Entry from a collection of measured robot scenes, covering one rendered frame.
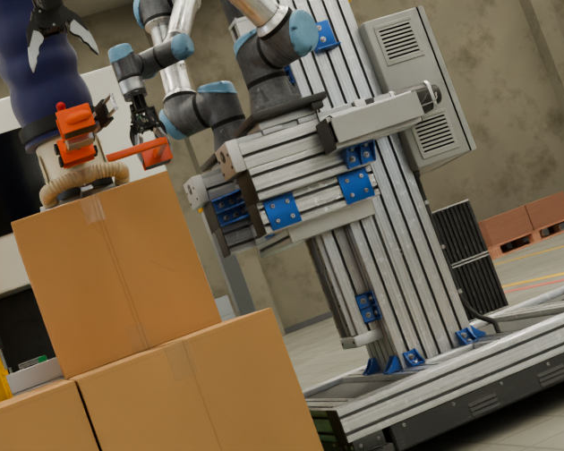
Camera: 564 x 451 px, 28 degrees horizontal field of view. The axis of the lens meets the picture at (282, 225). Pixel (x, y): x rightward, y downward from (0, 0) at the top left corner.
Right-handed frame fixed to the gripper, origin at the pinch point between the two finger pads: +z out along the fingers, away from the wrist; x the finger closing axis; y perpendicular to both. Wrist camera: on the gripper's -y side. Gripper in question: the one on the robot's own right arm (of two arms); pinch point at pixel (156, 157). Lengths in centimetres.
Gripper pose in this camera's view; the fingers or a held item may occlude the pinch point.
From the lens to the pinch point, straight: 343.1
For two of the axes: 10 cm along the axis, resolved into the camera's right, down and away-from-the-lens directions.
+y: 1.9, -1.4, -9.7
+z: 3.4, 9.4, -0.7
